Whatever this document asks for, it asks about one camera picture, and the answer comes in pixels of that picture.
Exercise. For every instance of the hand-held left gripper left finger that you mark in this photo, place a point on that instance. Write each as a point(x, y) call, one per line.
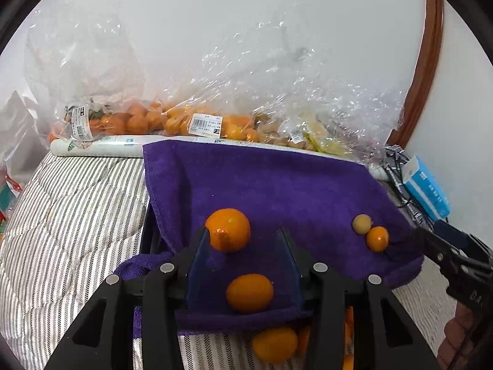
point(198, 266)

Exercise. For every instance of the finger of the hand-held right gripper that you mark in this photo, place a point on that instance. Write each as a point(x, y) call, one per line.
point(431, 244)
point(452, 233)

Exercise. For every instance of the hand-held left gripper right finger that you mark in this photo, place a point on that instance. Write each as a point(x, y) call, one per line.
point(289, 266)

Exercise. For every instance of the oval orange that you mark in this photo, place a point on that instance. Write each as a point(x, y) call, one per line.
point(249, 293)

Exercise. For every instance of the orange kumquat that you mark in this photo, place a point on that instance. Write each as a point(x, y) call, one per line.
point(377, 239)

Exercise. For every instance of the tan longan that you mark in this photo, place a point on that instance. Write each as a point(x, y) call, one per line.
point(362, 224)

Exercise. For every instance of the small orange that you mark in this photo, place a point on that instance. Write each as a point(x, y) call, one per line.
point(274, 344)

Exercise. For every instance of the purple towel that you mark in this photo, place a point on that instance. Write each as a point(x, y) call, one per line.
point(269, 185)

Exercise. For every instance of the person's right hand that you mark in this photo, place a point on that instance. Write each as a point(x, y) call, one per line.
point(456, 331)

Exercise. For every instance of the blue tissue box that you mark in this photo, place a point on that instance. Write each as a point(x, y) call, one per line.
point(425, 189)

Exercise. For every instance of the white power strip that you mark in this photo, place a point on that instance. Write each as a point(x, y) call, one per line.
point(379, 172)

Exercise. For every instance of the clear bag of longans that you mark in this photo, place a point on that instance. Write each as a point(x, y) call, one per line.
point(277, 137)

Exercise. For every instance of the striped quilted mattress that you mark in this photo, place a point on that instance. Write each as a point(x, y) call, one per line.
point(77, 219)

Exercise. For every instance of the clear bag of yellow fruit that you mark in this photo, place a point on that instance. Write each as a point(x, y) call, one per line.
point(327, 138)

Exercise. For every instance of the clear bag of oranges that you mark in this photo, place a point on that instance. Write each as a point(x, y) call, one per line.
point(231, 127)

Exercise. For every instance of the white paper roll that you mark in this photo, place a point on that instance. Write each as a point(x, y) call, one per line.
point(100, 147)

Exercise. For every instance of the clear bag of leafy mandarins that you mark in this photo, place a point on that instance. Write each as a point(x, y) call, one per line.
point(115, 119)

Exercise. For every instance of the white plastic bag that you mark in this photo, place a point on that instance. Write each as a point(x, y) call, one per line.
point(15, 135)

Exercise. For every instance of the brown wooden door frame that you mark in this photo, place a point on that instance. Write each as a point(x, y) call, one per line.
point(427, 65)

